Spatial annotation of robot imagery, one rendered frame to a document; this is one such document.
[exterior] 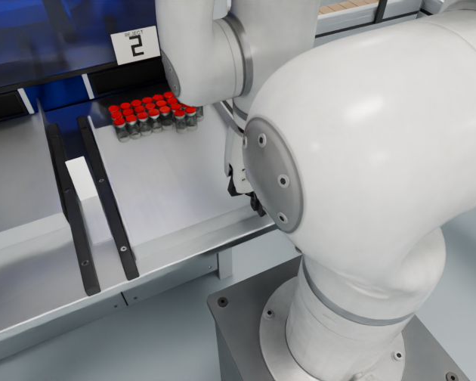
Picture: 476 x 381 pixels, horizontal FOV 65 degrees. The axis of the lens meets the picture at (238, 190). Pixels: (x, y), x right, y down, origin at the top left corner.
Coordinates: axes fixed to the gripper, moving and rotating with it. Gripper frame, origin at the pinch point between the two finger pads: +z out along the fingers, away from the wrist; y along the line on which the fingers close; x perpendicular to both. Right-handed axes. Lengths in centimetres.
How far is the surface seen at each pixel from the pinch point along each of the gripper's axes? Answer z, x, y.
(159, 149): 5.1, -24.0, 9.4
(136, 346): 93, -28, 31
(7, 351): 81, -39, 68
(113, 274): 5.3, -0.7, 23.7
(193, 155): 5.1, -19.5, 4.1
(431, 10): 4, -46, -82
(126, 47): -8.9, -38.5, 9.0
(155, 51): -6.8, -38.5, 3.7
